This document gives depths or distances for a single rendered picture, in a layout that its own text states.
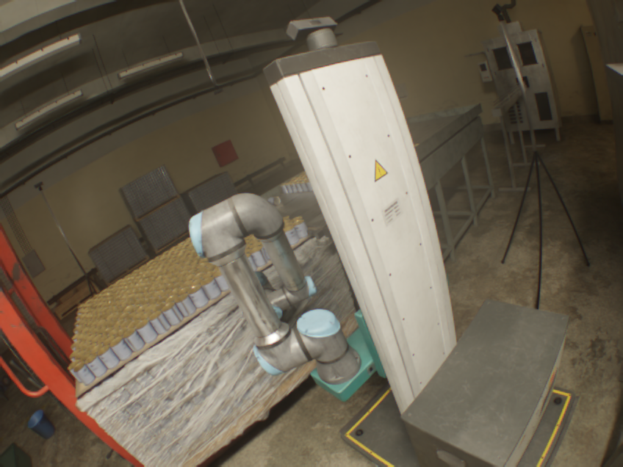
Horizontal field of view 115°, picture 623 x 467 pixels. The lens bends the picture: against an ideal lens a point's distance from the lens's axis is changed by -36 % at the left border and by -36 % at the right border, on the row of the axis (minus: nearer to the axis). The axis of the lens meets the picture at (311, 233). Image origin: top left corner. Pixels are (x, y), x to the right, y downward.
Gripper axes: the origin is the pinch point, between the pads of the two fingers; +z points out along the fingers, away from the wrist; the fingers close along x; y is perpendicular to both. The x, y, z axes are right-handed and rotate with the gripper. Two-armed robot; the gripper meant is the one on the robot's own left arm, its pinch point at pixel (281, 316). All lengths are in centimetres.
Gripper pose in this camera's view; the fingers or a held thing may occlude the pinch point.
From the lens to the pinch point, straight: 138.8
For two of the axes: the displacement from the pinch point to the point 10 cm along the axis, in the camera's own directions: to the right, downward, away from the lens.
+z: 2.4, 6.7, 7.1
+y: -6.3, -4.5, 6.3
